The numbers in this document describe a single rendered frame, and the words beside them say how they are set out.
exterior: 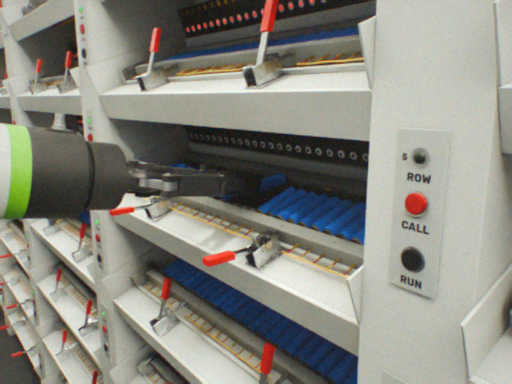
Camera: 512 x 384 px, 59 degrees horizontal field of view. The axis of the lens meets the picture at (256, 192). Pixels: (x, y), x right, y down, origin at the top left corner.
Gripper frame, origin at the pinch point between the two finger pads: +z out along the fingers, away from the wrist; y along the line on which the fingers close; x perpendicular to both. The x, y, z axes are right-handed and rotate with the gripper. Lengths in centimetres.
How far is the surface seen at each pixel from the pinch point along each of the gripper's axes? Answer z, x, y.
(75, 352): 9, 66, 85
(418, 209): -6.4, -2.5, -31.6
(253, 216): 0.2, 3.6, -4.9
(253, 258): -3.0, 7.6, -9.8
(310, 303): -4.0, 9.0, -20.4
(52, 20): -9, -27, 64
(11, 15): -11, -33, 104
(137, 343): 5, 39, 34
